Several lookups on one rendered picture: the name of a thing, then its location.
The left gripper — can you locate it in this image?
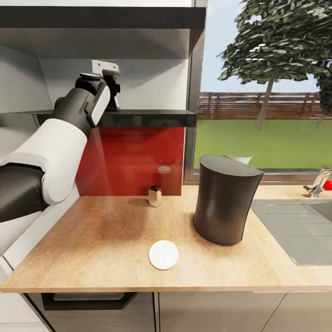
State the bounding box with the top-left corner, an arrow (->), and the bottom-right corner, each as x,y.
100,77 -> 120,97

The bottle of coffee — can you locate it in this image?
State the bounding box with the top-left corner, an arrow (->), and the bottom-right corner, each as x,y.
103,73 -> 121,112

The saucer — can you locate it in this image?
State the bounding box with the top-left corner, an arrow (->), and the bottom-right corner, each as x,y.
149,240 -> 178,270

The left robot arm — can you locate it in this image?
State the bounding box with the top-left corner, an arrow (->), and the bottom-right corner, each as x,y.
0,60 -> 122,257

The paper coffee filter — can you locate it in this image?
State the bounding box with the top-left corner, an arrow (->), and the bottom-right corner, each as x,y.
229,157 -> 251,165

